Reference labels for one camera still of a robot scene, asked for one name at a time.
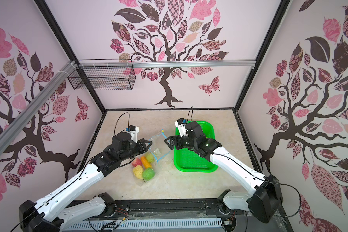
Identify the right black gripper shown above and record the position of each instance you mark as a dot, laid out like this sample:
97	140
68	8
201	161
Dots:
177	141

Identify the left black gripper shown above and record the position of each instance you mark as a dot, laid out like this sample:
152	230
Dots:
137	145

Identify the clear zip bag blue zipper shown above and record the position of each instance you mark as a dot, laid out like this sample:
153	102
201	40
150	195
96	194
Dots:
160	152

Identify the green pear toy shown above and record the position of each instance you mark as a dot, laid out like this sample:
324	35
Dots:
150	157

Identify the orange banana toy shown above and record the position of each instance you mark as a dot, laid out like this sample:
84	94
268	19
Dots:
145	162

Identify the pale yellow fruit toy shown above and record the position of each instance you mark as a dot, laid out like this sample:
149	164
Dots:
138	172

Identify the green apple toy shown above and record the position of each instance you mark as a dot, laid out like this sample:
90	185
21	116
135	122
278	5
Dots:
148	174

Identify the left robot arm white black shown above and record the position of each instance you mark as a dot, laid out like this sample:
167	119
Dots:
52	212

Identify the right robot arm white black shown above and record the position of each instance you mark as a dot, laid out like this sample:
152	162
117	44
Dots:
263	197

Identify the green plastic basket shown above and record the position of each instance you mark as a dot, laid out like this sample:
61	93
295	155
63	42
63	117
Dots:
186	160

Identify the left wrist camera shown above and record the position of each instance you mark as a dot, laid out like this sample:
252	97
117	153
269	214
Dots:
133	131

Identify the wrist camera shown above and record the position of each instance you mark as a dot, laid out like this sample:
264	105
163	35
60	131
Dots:
133	131
180	125

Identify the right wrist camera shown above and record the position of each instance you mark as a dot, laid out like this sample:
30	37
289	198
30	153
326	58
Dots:
180	125

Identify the black wire wall basket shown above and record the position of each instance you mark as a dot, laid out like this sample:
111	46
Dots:
104	74

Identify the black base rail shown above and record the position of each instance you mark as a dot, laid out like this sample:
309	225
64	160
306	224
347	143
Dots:
175	209

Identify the white slotted cable duct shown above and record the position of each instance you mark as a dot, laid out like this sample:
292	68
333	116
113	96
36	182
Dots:
149	225

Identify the rear aluminium frame rail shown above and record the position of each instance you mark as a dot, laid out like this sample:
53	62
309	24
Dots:
170	64

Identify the aluminium frame rail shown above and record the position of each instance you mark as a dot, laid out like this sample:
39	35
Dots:
170	64
34	106

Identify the left aluminium frame rail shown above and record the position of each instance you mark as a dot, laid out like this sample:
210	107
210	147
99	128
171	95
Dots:
34	106

